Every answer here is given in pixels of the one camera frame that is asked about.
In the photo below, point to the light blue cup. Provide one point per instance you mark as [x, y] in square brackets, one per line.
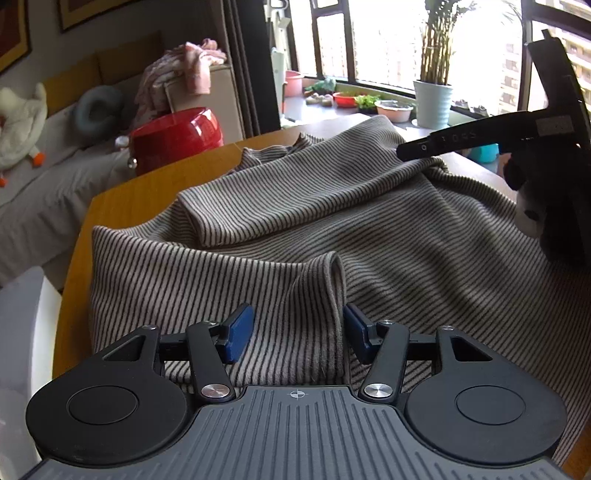
[485, 152]

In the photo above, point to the pink plastic basin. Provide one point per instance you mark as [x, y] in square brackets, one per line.
[293, 83]

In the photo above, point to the white standing rack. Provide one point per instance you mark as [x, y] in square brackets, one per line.
[277, 50]

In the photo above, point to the pink bowl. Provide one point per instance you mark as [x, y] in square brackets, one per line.
[394, 110]

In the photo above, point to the framed wall picture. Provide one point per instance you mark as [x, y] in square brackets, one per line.
[92, 11]
[9, 27]

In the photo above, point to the red bowl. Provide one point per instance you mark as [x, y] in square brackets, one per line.
[345, 99]

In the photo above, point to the pink clothes pile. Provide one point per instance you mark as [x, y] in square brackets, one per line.
[184, 74]

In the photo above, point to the grey bed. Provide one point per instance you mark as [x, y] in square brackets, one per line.
[46, 198]

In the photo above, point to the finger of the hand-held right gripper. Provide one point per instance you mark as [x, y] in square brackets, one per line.
[455, 138]

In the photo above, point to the grey striped knit garment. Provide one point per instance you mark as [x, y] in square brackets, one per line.
[323, 207]

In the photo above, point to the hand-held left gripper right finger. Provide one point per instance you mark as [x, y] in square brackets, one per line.
[356, 333]

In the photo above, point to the beige armchair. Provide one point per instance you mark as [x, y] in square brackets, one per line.
[214, 99]

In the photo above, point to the white goose plush toy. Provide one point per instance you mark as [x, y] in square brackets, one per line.
[18, 127]

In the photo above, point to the bamboo plant in white pot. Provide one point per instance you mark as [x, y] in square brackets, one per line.
[434, 78]

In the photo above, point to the tray of green seedlings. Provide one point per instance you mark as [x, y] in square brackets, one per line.
[367, 102]

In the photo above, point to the red glossy round container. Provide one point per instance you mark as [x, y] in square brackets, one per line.
[178, 138]

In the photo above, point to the grey curtain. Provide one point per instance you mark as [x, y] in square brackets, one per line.
[244, 64]

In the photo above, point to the person's right hand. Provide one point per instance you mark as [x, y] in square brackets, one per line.
[549, 207]

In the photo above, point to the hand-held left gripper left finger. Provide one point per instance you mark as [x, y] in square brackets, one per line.
[240, 333]

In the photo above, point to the yellow headboard cushion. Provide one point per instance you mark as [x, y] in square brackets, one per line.
[92, 69]

